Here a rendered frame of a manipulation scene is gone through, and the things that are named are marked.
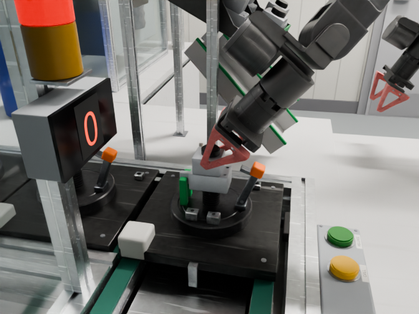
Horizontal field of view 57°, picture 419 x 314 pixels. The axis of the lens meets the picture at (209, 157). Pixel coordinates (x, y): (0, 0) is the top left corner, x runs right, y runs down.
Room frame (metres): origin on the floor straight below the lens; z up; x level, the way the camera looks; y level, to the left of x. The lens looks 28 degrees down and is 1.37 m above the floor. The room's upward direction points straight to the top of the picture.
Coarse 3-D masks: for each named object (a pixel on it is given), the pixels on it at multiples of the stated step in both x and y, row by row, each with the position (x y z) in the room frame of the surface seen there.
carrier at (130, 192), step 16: (80, 176) 0.59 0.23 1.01; (96, 176) 0.62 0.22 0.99; (112, 176) 0.62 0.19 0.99; (128, 176) 0.66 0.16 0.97; (144, 176) 0.66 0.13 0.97; (80, 192) 0.57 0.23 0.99; (96, 192) 0.57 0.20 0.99; (112, 192) 0.58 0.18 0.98; (128, 192) 0.60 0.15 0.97; (144, 192) 0.60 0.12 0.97; (80, 208) 0.53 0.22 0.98; (96, 208) 0.54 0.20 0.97; (112, 208) 0.55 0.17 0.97; (128, 208) 0.55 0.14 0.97; (96, 224) 0.50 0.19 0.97; (112, 224) 0.50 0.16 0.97; (96, 240) 0.46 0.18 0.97; (112, 240) 0.46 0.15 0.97
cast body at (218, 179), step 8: (200, 152) 0.54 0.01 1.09; (216, 152) 0.53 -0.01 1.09; (224, 152) 0.55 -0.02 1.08; (192, 160) 0.52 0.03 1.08; (200, 160) 0.52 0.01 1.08; (192, 168) 0.52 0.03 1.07; (200, 168) 0.52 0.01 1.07; (216, 168) 0.51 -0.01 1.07; (224, 168) 0.54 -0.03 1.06; (184, 176) 0.54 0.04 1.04; (192, 176) 0.52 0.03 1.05; (200, 176) 0.52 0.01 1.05; (208, 176) 0.52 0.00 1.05; (216, 176) 0.52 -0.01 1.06; (224, 176) 0.52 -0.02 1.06; (192, 184) 0.52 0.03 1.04; (200, 184) 0.52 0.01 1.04; (208, 184) 0.52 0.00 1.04; (216, 184) 0.51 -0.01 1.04; (224, 184) 0.51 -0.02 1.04; (216, 192) 0.51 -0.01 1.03; (224, 192) 0.51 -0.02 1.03
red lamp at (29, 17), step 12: (24, 0) 0.35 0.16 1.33; (36, 0) 0.35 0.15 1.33; (48, 0) 0.36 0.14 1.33; (60, 0) 0.36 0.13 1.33; (24, 12) 0.36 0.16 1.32; (36, 12) 0.35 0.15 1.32; (48, 12) 0.36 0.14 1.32; (60, 12) 0.36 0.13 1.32; (72, 12) 0.38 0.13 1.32; (24, 24) 0.36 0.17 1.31; (36, 24) 0.35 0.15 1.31; (48, 24) 0.36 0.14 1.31
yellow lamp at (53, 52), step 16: (32, 32) 0.35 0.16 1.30; (48, 32) 0.35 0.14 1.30; (64, 32) 0.36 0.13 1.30; (32, 48) 0.36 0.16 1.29; (48, 48) 0.35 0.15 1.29; (64, 48) 0.36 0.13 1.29; (32, 64) 0.36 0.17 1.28; (48, 64) 0.35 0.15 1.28; (64, 64) 0.36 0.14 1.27; (80, 64) 0.38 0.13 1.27
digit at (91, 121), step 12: (96, 96) 0.39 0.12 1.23; (84, 108) 0.37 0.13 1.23; (96, 108) 0.39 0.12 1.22; (84, 120) 0.36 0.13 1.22; (96, 120) 0.39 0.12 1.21; (84, 132) 0.36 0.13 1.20; (96, 132) 0.38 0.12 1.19; (84, 144) 0.36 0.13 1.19; (96, 144) 0.38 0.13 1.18; (84, 156) 0.35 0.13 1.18
